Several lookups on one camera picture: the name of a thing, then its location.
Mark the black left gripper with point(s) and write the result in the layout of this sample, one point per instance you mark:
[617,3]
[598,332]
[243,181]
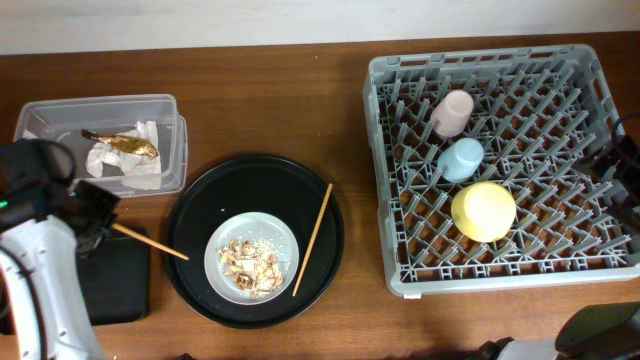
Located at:
[95,211]

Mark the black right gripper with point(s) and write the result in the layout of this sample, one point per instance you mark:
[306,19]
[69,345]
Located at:
[628,174]

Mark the white napkin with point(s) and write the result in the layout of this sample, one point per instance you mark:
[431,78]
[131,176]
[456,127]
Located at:
[129,164]

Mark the gold foil wrapper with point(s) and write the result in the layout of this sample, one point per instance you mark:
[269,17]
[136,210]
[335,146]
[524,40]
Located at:
[124,143]

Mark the yellow bowl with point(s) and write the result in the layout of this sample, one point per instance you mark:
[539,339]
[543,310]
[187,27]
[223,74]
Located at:
[483,212]

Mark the light blue cup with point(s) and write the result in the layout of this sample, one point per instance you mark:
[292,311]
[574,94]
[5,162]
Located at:
[460,161]

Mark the pink cup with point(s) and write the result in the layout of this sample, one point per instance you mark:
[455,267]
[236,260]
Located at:
[452,114]

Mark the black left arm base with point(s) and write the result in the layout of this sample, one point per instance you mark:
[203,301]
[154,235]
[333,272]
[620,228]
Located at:
[115,280]

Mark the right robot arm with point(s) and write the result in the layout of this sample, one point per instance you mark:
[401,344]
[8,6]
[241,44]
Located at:
[605,331]

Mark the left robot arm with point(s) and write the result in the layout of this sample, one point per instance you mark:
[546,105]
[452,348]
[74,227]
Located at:
[47,217]

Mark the clear plastic waste bin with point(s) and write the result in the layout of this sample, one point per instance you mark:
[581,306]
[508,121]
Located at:
[152,116]

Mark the grey dishwasher rack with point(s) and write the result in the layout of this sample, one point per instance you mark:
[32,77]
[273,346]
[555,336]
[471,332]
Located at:
[536,111]

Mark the grey plate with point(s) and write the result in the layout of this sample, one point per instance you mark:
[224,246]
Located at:
[250,226]

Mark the food scraps on plate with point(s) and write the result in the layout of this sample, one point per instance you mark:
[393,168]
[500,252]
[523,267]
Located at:
[253,266]

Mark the round black tray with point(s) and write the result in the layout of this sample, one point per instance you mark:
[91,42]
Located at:
[270,184]

